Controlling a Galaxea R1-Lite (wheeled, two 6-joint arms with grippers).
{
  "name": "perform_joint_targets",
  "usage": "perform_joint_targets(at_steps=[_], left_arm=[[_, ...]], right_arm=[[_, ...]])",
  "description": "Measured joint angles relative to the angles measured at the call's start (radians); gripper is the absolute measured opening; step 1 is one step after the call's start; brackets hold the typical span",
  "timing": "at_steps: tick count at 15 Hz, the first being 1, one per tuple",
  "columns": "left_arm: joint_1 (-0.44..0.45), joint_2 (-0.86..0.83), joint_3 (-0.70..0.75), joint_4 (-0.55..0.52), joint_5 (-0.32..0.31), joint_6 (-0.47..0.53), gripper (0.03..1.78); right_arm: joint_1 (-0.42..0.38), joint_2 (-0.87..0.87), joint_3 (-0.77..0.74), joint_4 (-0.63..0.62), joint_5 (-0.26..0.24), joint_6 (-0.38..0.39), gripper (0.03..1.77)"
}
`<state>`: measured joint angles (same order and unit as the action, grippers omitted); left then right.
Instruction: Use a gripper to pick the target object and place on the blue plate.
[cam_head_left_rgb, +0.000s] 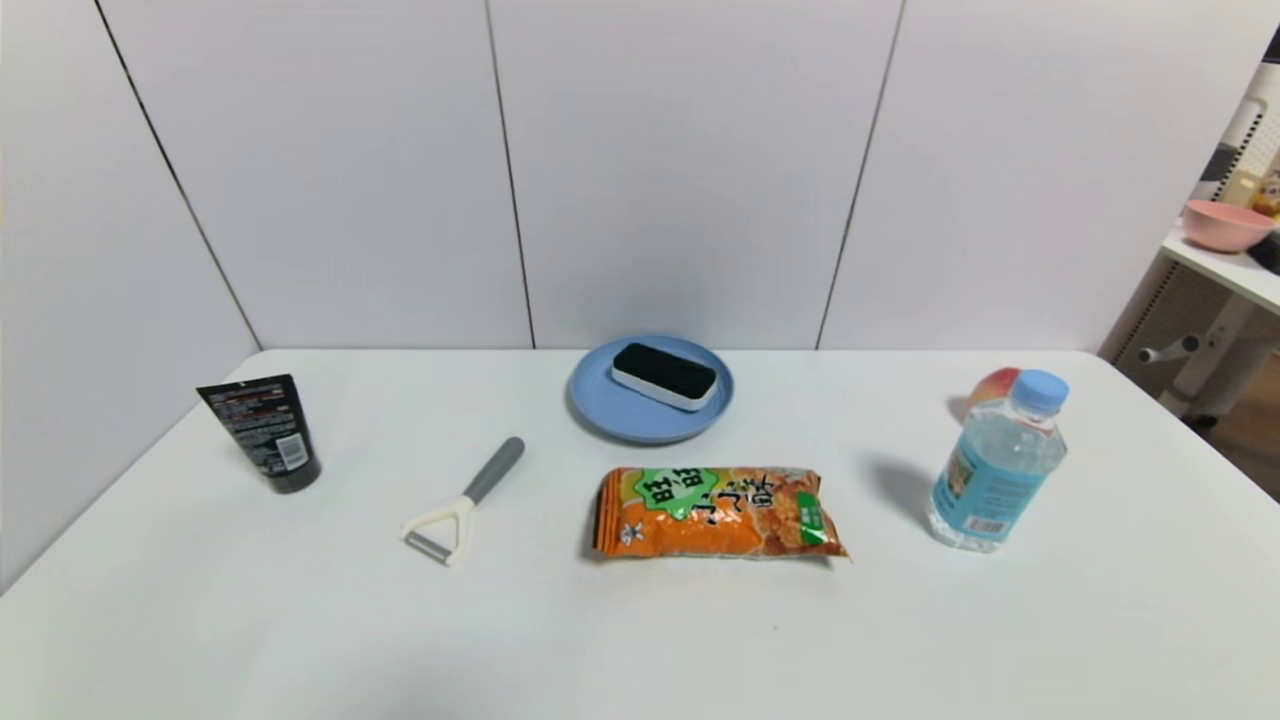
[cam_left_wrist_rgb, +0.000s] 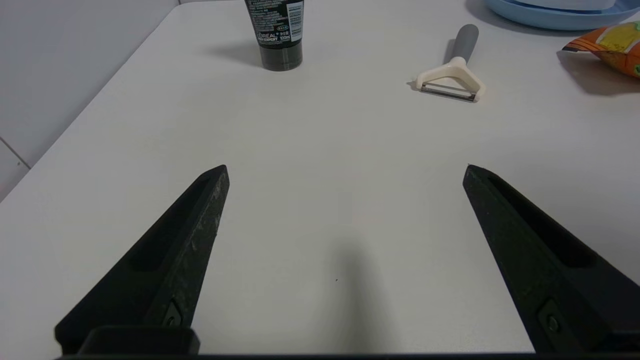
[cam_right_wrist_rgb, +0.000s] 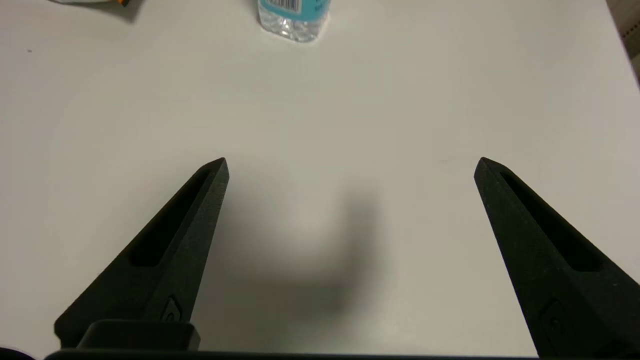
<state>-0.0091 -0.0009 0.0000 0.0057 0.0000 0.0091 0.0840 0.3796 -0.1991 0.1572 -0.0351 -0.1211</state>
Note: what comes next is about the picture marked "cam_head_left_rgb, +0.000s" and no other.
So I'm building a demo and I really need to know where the white perforated desk panel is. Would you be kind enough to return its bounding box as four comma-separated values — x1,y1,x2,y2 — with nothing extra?
1112,262,1231,393

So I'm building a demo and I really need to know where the white peeler grey handle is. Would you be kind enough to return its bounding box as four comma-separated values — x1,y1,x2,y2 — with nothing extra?
401,436,526,567

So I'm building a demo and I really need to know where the white desk leg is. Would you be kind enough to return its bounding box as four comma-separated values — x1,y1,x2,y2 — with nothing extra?
1160,295,1280,421

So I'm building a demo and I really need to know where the white pegboard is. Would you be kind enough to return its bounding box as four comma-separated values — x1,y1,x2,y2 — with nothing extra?
1195,95,1280,201

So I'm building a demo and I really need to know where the grey desk crank handle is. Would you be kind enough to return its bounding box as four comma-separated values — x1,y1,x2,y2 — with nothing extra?
1138,335,1201,365

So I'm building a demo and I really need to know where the black cosmetic tube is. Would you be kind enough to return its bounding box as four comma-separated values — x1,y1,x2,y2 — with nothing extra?
196,375,323,494

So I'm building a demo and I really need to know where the black white board eraser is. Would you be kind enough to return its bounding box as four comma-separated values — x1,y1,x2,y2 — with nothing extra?
610,342,720,413

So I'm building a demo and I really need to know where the white desk top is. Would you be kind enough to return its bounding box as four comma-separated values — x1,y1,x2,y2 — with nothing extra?
1162,226,1280,316

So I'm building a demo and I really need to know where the clear water bottle blue cap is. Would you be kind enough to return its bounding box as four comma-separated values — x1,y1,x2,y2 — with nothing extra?
926,369,1071,554

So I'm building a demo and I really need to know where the pink bowl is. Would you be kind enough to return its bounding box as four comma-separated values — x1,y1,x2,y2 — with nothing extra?
1182,199,1277,253

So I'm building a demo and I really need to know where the blue plate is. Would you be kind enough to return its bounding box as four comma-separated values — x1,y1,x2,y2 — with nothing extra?
566,335,735,445

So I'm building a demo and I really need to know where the red yellow apple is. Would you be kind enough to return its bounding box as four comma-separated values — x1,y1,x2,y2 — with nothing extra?
967,367,1023,409

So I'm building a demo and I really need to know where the orange snack bag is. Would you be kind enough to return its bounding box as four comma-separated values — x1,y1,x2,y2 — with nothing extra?
592,466,851,561

